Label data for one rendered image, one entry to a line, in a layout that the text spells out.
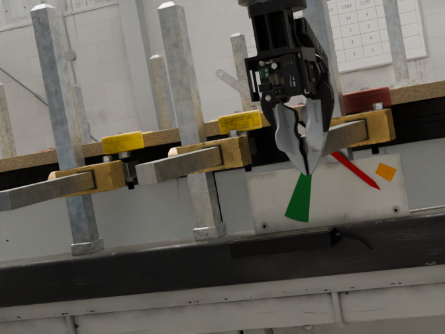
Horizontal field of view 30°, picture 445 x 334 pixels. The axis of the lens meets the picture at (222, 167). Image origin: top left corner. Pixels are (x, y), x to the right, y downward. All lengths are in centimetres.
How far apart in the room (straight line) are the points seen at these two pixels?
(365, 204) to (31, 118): 882
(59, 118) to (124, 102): 789
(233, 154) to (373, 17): 722
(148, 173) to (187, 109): 28
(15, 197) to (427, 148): 73
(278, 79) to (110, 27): 855
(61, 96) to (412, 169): 65
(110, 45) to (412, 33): 332
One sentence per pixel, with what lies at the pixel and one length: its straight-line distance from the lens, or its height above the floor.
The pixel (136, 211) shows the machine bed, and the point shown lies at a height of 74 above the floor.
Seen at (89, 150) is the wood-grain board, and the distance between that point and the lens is 174.
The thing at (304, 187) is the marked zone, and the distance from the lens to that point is 136.
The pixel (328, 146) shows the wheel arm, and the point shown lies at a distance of 108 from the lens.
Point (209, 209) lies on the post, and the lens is 143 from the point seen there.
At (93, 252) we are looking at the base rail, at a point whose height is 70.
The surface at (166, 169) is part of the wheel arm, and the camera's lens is 120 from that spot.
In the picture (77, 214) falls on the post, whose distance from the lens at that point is 155.
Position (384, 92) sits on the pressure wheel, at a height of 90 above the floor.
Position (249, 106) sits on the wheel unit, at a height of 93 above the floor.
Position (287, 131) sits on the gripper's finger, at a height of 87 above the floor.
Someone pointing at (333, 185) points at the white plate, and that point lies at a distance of 135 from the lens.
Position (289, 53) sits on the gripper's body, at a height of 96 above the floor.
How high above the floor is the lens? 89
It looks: 3 degrees down
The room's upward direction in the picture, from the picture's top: 10 degrees counter-clockwise
